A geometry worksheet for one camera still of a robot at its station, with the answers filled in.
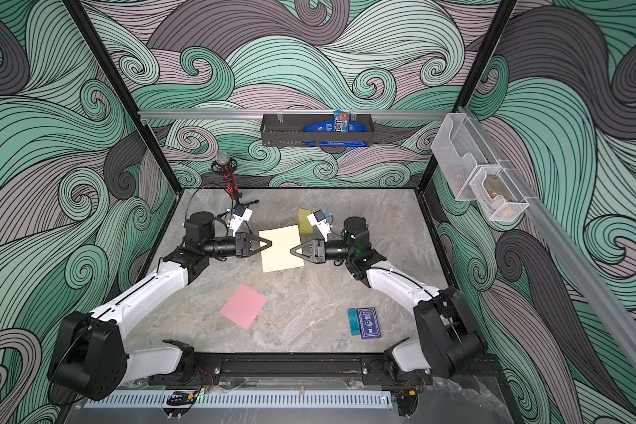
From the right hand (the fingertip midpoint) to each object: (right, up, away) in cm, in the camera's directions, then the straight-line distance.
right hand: (293, 251), depth 73 cm
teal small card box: (+19, -24, +10) cm, 32 cm away
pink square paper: (-17, -20, +13) cm, 30 cm away
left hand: (-6, +2, -1) cm, 7 cm away
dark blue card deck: (+23, -24, +8) cm, 34 cm away
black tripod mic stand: (-23, +17, +27) cm, 40 cm away
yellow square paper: (-4, -1, -2) cm, 5 cm away
